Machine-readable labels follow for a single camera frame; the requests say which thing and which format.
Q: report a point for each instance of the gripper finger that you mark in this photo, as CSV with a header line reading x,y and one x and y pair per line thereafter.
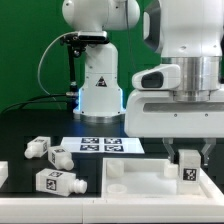
x,y
209,145

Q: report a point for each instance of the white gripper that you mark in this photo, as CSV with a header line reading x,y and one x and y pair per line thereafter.
x,y
154,114

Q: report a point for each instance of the white square table top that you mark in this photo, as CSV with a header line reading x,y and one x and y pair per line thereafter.
x,y
150,178

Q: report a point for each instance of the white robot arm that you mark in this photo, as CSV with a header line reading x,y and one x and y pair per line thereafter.
x,y
183,96

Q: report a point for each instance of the white sheet with tags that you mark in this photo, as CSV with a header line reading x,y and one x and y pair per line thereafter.
x,y
102,145

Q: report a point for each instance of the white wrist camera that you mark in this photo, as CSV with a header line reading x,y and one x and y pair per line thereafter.
x,y
162,77

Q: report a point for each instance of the black camera on stand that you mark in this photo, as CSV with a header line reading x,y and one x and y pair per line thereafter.
x,y
78,41

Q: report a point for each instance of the white obstacle fence wall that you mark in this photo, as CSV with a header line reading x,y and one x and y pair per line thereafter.
x,y
116,210

